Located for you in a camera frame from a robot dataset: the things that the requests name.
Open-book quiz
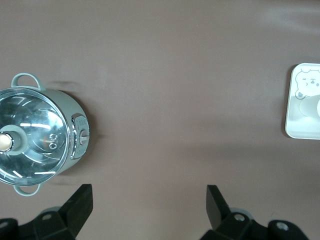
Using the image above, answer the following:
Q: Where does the brown table cover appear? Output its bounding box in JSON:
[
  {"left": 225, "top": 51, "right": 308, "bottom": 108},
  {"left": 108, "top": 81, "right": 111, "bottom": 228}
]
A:
[{"left": 0, "top": 0, "right": 320, "bottom": 240}]

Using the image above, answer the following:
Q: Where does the cream bear print tray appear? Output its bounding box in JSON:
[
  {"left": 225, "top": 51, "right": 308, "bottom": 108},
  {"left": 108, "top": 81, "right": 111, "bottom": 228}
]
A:
[{"left": 284, "top": 62, "right": 320, "bottom": 140}]

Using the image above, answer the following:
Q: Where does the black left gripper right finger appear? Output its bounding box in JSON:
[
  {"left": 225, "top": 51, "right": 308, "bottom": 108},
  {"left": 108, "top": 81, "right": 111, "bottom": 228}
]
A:
[{"left": 199, "top": 184, "right": 308, "bottom": 240}]

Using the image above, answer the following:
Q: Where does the green electric cooking pot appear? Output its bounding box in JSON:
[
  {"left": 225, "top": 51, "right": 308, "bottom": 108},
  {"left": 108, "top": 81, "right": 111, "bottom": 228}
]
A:
[{"left": 0, "top": 72, "right": 92, "bottom": 197}]

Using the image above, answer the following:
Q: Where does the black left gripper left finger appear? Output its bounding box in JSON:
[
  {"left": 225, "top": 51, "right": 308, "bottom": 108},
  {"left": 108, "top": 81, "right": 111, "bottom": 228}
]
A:
[{"left": 0, "top": 184, "right": 94, "bottom": 240}]

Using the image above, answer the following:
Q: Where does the glass pot lid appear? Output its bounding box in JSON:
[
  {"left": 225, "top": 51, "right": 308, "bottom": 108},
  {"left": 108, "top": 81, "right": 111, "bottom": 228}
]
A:
[{"left": 0, "top": 86, "right": 74, "bottom": 187}]

